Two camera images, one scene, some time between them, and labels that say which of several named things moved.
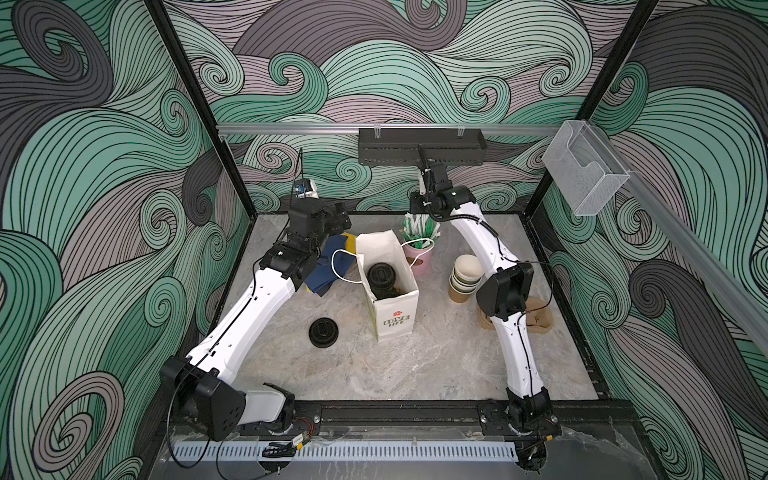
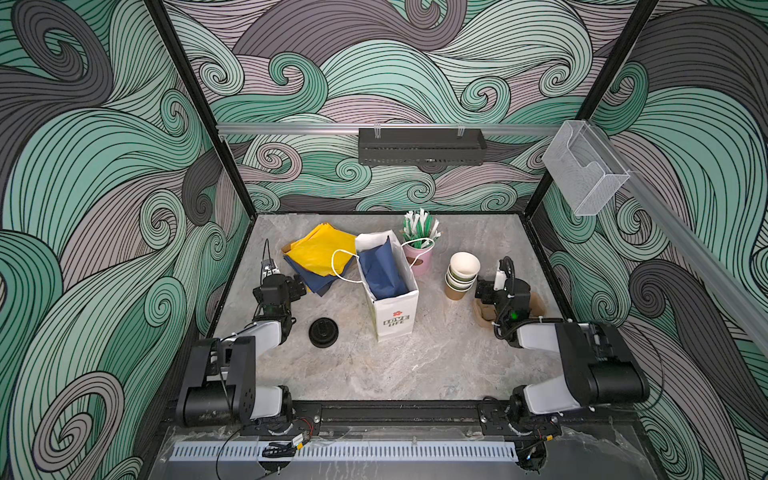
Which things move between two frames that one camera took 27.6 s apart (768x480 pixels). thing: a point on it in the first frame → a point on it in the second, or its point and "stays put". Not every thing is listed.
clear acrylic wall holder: (587, 169) stays put
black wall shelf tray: (442, 146) stays put
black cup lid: (323, 332) stays put
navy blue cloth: (333, 263) → (382, 270)
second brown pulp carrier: (538, 314) stays put
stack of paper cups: (465, 278) stays put
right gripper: (417, 207) → (486, 290)
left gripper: (336, 219) → (293, 288)
